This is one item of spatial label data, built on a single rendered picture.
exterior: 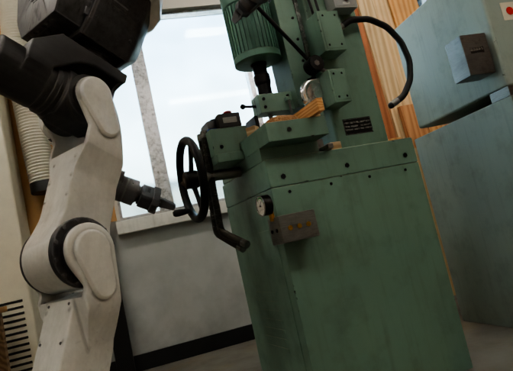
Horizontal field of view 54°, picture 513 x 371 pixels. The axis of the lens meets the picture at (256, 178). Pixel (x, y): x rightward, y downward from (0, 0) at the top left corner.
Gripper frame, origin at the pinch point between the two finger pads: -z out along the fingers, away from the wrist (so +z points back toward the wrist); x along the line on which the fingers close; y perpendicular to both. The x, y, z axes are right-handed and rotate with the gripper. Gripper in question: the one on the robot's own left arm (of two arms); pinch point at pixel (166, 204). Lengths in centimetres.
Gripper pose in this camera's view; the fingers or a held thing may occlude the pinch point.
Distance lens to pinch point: 175.2
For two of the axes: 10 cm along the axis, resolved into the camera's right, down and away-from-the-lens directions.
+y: 4.3, -8.3, -3.6
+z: -8.9, -3.5, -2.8
